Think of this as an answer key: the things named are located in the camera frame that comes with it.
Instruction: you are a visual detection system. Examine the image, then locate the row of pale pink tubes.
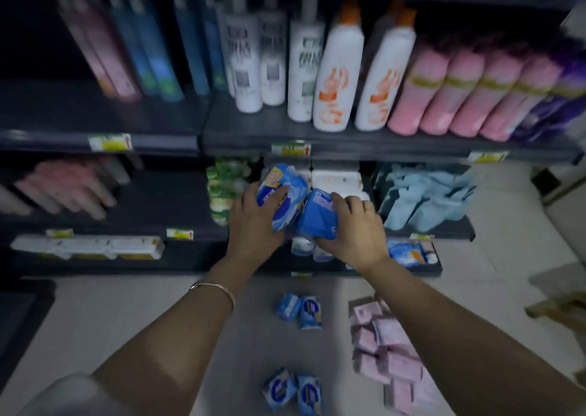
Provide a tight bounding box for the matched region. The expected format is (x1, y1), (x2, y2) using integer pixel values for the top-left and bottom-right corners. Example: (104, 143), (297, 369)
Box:
(0, 156), (132, 221)

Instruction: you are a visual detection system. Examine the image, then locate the person's left hand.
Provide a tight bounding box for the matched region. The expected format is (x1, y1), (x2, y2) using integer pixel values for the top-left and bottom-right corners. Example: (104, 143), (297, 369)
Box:
(226, 183), (290, 272)

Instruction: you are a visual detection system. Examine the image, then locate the white bottle with orange cap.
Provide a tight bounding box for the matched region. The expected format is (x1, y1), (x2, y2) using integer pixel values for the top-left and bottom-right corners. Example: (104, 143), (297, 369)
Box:
(312, 0), (365, 133)
(362, 0), (406, 87)
(354, 9), (418, 132)

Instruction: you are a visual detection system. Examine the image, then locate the stack of green packets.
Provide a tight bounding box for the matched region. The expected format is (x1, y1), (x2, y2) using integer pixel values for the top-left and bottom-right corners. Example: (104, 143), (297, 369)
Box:
(205, 157), (260, 227)

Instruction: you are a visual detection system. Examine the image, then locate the blue tube bottle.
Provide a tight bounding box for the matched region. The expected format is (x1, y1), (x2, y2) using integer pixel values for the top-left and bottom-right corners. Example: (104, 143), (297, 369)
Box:
(104, 0), (158, 97)
(197, 0), (228, 92)
(124, 0), (185, 103)

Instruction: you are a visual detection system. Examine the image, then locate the white cabinet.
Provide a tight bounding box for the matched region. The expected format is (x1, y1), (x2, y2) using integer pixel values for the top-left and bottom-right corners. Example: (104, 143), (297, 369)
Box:
(530, 163), (586, 265)

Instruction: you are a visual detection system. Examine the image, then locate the person's left forearm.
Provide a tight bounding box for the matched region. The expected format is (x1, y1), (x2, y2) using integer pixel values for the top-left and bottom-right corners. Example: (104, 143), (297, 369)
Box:
(91, 258), (257, 416)

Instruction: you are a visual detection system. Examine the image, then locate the white pump bottle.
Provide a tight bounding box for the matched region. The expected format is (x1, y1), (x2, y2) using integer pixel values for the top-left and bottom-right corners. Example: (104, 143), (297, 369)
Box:
(287, 0), (326, 123)
(222, 0), (264, 114)
(257, 0), (288, 107)

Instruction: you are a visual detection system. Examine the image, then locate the dark low shelf base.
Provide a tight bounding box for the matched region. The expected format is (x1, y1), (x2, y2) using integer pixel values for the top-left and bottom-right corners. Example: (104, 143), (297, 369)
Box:
(0, 278), (56, 391)

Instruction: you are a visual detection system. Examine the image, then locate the pile of light blue gloves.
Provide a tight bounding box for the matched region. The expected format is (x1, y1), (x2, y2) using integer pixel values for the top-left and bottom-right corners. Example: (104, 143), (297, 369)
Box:
(373, 163), (478, 234)

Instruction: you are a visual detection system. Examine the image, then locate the pile of pink soap packets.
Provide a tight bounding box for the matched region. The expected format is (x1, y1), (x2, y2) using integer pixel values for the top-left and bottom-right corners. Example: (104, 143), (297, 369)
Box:
(348, 293), (442, 416)

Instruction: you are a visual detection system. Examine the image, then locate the person's right hand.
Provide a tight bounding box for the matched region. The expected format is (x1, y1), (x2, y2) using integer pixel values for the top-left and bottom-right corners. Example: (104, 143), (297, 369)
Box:
(314, 192), (391, 275)

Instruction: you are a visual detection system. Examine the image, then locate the stack of white soap boxes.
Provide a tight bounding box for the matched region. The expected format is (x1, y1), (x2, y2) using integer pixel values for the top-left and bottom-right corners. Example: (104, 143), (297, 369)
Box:
(261, 163), (371, 202)

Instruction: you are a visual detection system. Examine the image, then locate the plain blue soft packet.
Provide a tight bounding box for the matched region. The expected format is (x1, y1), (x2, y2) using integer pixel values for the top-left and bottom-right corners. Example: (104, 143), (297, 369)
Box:
(297, 188), (340, 241)

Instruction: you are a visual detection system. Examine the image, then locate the dark metal shelf unit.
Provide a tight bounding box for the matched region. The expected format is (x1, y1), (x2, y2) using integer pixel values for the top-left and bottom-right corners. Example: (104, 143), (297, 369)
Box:
(0, 0), (586, 279)

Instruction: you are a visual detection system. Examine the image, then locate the blue soap bar packet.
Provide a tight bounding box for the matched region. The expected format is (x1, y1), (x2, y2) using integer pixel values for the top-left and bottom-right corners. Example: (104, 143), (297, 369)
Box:
(299, 296), (323, 331)
(275, 292), (302, 323)
(296, 374), (323, 416)
(262, 368), (298, 413)

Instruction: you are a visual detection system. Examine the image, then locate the thin silver bracelet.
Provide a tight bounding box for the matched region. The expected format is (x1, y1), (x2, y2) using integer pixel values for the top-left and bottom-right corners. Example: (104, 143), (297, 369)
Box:
(189, 280), (237, 312)

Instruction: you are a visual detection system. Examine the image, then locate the person's white sleeve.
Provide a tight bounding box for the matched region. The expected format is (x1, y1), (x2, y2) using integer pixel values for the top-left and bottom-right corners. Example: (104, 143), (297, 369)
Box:
(17, 374), (134, 416)

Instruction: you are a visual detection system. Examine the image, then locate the blue white shelf packet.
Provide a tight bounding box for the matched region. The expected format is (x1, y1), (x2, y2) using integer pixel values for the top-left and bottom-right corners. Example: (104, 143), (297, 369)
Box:
(386, 238), (439, 268)

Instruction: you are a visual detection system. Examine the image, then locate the blue packet with yellow label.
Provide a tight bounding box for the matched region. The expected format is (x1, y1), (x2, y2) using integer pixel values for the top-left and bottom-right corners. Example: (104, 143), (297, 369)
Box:
(255, 163), (309, 232)

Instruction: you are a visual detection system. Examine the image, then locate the pink tube bottle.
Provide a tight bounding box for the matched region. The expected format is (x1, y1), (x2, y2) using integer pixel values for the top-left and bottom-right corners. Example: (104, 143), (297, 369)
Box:
(51, 0), (117, 98)
(69, 0), (142, 104)

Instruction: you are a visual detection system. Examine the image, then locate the person's right forearm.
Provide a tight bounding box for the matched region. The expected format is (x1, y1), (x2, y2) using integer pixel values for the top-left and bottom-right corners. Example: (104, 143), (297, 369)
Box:
(364, 260), (586, 416)

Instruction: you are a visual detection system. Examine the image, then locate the wooden stool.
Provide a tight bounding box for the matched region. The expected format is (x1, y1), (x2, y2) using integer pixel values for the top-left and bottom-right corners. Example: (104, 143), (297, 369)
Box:
(525, 291), (586, 335)

